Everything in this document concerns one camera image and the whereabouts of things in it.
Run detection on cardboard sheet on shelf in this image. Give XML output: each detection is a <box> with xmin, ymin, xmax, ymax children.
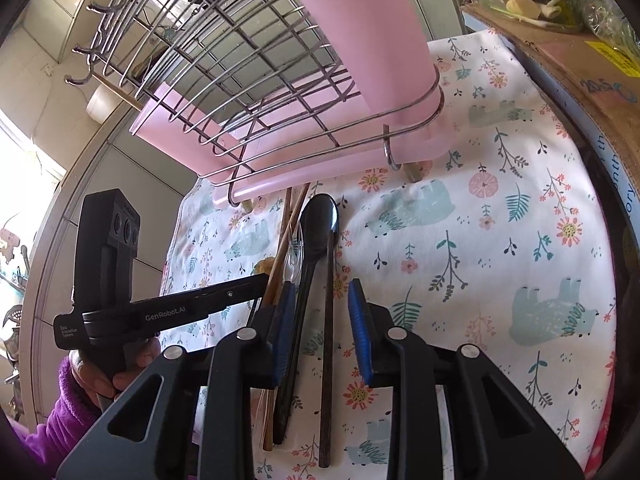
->
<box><xmin>463</xmin><ymin>3</ymin><xmax>639</xmax><ymax>167</ymax></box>

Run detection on left hand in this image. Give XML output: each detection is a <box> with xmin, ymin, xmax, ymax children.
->
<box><xmin>68</xmin><ymin>337</ymin><xmax>163</xmax><ymax>406</ymax></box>

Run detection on grey kitchen base cabinets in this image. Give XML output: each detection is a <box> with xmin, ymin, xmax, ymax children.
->
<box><xmin>20</xmin><ymin>106</ymin><xmax>196</xmax><ymax>428</ymax></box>

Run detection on light wooden chopstick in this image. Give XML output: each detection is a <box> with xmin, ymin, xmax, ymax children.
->
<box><xmin>262</xmin><ymin>183</ymin><xmax>310</xmax><ymax>307</ymax></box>
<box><xmin>262</xmin><ymin>191</ymin><xmax>288</xmax><ymax>452</ymax></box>

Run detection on pink drip tray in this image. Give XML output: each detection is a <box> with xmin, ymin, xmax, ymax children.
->
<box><xmin>212</xmin><ymin>87</ymin><xmax>454</xmax><ymax>208</ymax></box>

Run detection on purple fleece sleeve forearm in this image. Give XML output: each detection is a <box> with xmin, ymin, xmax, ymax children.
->
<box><xmin>9</xmin><ymin>358</ymin><xmax>101</xmax><ymax>479</ymax></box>

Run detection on black plastic spoon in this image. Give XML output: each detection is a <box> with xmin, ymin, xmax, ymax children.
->
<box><xmin>273</xmin><ymin>193</ymin><xmax>338</xmax><ymax>445</ymax></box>

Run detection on pink cup right side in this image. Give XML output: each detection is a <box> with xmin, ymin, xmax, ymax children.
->
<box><xmin>298</xmin><ymin>0</ymin><xmax>440</xmax><ymax>126</ymax></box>

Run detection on pink cup left side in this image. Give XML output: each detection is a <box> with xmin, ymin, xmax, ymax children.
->
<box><xmin>130</xmin><ymin>82</ymin><xmax>241</xmax><ymax>174</ymax></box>

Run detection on white rice cooker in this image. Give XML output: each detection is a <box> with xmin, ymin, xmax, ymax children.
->
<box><xmin>86</xmin><ymin>84</ymin><xmax>122</xmax><ymax>125</ymax></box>

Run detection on pink cup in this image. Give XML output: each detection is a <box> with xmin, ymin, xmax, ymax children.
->
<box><xmin>130</xmin><ymin>82</ymin><xmax>241</xmax><ymax>174</ymax></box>
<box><xmin>298</xmin><ymin>0</ymin><xmax>440</xmax><ymax>126</ymax></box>

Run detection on bagged green vegetables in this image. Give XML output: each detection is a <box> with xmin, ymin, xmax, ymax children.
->
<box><xmin>582</xmin><ymin>0</ymin><xmax>639</xmax><ymax>66</ymax></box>

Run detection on floral animal print cloth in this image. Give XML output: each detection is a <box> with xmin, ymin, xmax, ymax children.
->
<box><xmin>159</xmin><ymin>27</ymin><xmax>618</xmax><ymax>480</ymax></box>

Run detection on green onions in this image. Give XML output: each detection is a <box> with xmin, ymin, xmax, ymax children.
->
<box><xmin>487</xmin><ymin>0</ymin><xmax>582</xmax><ymax>28</ymax></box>

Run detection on metal wire utensil rack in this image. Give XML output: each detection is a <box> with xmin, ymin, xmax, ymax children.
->
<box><xmin>63</xmin><ymin>0</ymin><xmax>446</xmax><ymax>208</ymax></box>

